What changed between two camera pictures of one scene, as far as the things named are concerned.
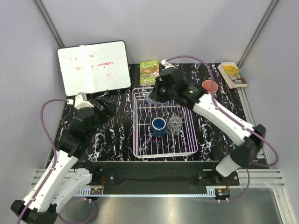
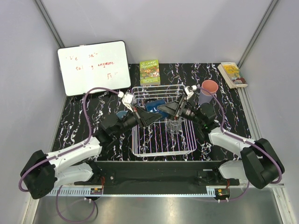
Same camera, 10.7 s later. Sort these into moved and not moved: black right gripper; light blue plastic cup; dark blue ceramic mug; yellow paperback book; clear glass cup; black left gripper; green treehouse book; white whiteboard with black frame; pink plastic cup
Moved: dark blue ceramic mug; black left gripper; black right gripper; light blue plastic cup
Not moved: pink plastic cup; yellow paperback book; white whiteboard with black frame; green treehouse book; clear glass cup
